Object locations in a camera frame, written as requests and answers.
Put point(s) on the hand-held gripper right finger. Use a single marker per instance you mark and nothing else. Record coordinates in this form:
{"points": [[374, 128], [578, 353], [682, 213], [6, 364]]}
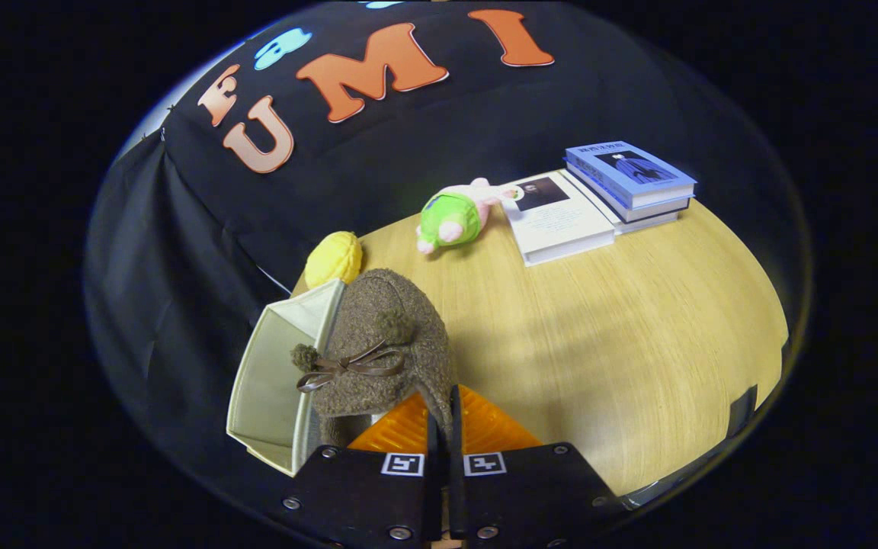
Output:
{"points": [[456, 496]]}

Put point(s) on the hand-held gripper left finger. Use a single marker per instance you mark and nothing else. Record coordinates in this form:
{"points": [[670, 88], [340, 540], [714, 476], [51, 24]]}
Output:
{"points": [[433, 496]]}

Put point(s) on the brown fuzzy shoe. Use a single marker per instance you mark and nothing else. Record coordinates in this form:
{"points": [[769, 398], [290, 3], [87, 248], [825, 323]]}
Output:
{"points": [[393, 305]]}

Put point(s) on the cream fabric storage box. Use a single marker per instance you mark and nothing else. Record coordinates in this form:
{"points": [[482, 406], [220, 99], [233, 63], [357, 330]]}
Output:
{"points": [[264, 396]]}

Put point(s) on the yellow plush ball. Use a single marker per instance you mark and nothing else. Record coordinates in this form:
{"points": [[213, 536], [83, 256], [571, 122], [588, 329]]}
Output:
{"points": [[332, 259]]}

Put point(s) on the green and pink plush toy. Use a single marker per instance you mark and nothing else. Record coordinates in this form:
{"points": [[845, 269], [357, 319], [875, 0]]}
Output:
{"points": [[450, 217]]}

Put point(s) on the white book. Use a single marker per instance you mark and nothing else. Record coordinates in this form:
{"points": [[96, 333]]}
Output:
{"points": [[561, 225]]}

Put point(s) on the book with blue spine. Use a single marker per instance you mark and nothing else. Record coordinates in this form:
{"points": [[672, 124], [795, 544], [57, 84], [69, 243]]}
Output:
{"points": [[645, 221]]}

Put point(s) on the black backdrop cloth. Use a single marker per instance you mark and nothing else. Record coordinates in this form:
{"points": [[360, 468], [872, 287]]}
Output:
{"points": [[180, 252]]}

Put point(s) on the blue cover book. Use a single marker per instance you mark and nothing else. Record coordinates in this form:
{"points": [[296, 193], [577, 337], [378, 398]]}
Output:
{"points": [[629, 171]]}

